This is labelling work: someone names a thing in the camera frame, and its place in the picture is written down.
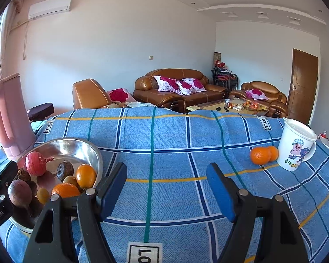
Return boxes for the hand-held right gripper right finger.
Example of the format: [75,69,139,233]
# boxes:
[206,162,310,263]

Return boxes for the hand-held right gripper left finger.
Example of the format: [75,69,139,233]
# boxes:
[22,162,128,263]

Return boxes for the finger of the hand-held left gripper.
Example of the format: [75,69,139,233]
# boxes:
[0,160,18,191]

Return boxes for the dark brown stemmed fruit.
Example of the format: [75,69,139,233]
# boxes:
[13,168,31,183]

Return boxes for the red pomegranate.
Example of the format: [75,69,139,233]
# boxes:
[25,152,55,176]

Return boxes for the large orange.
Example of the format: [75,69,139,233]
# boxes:
[76,164,97,189]

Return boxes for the small yellow-brown fruit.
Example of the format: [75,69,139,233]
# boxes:
[37,188,50,204]

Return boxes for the rough brown round fruit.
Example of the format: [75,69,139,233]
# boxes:
[56,161,74,182]

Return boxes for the steel bowl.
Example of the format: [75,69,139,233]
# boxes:
[9,137,104,230]

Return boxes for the purple oval fruit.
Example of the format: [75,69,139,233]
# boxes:
[8,179,33,207]

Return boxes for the small olive-green fruit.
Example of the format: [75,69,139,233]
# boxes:
[63,176,79,187]

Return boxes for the small tangerine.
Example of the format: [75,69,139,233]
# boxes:
[266,146,279,162]
[249,146,272,165]

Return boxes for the blue plaid tablecloth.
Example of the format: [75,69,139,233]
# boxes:
[0,107,329,263]

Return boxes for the pink electric kettle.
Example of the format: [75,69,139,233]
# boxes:
[0,73,36,162]

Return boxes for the dark padded stool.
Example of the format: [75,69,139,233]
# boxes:
[26,103,55,122]

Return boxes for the white cloth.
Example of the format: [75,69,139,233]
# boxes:
[125,101,155,109]

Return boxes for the wooden coffee table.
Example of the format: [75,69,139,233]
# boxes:
[186,99,272,117]

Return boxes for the white cartoon-print mug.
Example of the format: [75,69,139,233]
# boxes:
[276,117,318,171]

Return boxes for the pile of snacks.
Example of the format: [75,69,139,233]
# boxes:
[223,99,266,112]

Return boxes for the pink pillow red flower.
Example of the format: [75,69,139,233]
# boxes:
[107,88,136,103]

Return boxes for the plain brown leather armchair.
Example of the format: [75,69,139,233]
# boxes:
[72,78,111,110]

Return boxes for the brown leather three-seat sofa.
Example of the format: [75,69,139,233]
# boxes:
[133,68,229,108]

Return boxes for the white pillow red flowers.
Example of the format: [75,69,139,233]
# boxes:
[176,81,194,95]
[245,89,268,100]
[182,78,206,93]
[154,76,182,92]

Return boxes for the tufted brown leather armchair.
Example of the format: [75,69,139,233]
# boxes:
[230,81,288,116]

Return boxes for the stack of dark chairs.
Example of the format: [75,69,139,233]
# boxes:
[212,67,239,89]

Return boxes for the brown wooden door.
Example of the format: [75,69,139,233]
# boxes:
[286,48,319,125]

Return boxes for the white air conditioner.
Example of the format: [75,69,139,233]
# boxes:
[28,0,72,20]

